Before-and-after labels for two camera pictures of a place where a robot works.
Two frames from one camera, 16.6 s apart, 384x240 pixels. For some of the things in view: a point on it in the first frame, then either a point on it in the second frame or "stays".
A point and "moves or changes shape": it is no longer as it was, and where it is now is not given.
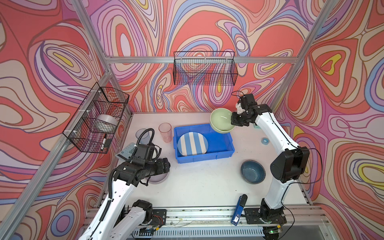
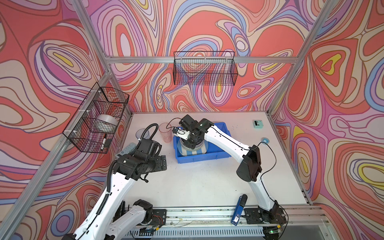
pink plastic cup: [165, 130] stays
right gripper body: [240, 119] -> [191, 141]
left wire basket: [96, 121] stays
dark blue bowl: [252, 172] moves or changes shape
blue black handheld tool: [238, 212] stays
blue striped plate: [192, 144] stays
